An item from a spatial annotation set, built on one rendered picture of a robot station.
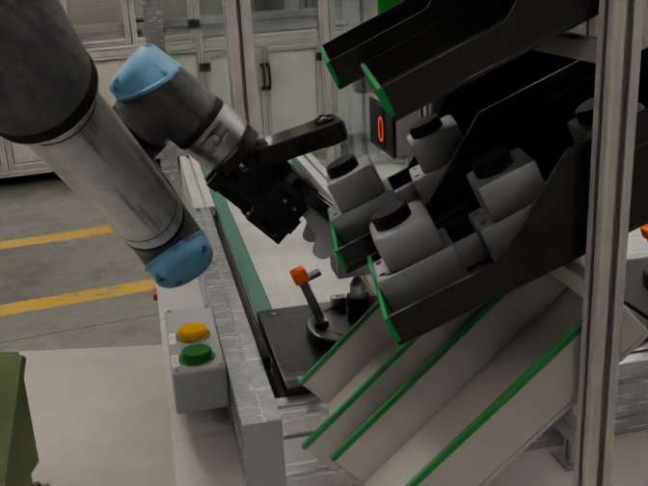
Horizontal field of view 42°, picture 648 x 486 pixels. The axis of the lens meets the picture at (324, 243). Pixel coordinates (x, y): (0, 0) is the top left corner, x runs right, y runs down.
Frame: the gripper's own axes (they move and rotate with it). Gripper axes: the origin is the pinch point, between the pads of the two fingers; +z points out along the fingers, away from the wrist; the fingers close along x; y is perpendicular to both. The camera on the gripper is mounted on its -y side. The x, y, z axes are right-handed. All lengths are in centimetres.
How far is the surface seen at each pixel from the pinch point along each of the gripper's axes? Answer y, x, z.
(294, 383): 17.9, 11.1, 1.7
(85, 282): 123, -299, 36
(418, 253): -4.6, 44.0, -14.2
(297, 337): 16.0, -1.4, 3.7
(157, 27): 0, -82, -29
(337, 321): 10.9, -0.2, 5.9
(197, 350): 25.3, -1.2, -5.8
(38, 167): 143, -510, 0
